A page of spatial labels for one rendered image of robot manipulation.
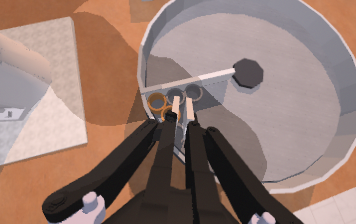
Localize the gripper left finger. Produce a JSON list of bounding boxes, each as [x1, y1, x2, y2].
[[42, 96, 180, 224]]

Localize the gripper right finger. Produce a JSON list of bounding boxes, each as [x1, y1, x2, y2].
[[183, 98, 304, 224]]

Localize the bronze bushing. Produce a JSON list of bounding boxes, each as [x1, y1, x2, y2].
[[147, 92, 167, 114], [161, 105, 181, 124]]

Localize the grey metal bushing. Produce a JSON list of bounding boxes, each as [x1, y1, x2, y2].
[[166, 88, 185, 109], [184, 84, 203, 105], [174, 124, 184, 144]]

